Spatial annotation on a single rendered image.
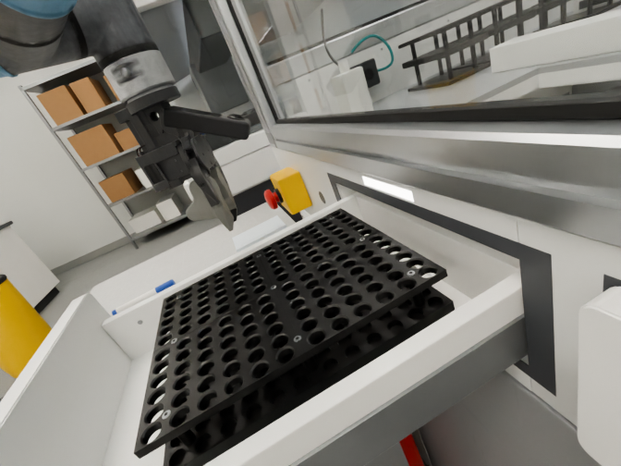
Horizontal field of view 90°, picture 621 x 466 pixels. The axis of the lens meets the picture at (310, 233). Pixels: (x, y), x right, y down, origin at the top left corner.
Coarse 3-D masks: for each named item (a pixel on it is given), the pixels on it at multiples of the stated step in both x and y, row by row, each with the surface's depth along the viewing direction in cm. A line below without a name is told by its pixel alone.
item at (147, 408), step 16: (176, 304) 31; (160, 320) 30; (176, 320) 29; (160, 336) 27; (160, 352) 25; (160, 368) 24; (144, 400) 21; (160, 400) 20; (144, 416) 20; (160, 416) 19; (144, 432) 19; (160, 432) 18; (144, 448) 18
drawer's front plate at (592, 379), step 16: (608, 288) 13; (592, 304) 12; (608, 304) 12; (592, 320) 13; (608, 320) 12; (592, 336) 13; (608, 336) 12; (592, 352) 13; (608, 352) 13; (592, 368) 14; (608, 368) 13; (592, 384) 14; (608, 384) 13; (592, 400) 15; (608, 400) 14; (592, 416) 15; (608, 416) 14; (592, 432) 16; (608, 432) 15; (592, 448) 16; (608, 448) 15; (608, 464) 16
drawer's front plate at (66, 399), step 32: (64, 320) 31; (96, 320) 35; (64, 352) 28; (96, 352) 32; (32, 384) 23; (64, 384) 26; (96, 384) 30; (0, 416) 21; (32, 416) 22; (64, 416) 25; (96, 416) 28; (0, 448) 19; (32, 448) 21; (64, 448) 23; (96, 448) 26
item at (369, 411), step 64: (448, 256) 27; (128, 320) 36; (448, 320) 18; (512, 320) 19; (128, 384) 34; (384, 384) 17; (448, 384) 19; (128, 448) 26; (256, 448) 16; (320, 448) 17; (384, 448) 19
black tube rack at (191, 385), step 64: (256, 256) 34; (320, 256) 29; (384, 256) 25; (192, 320) 28; (256, 320) 24; (320, 320) 22; (384, 320) 24; (192, 384) 21; (256, 384) 19; (320, 384) 21; (192, 448) 20
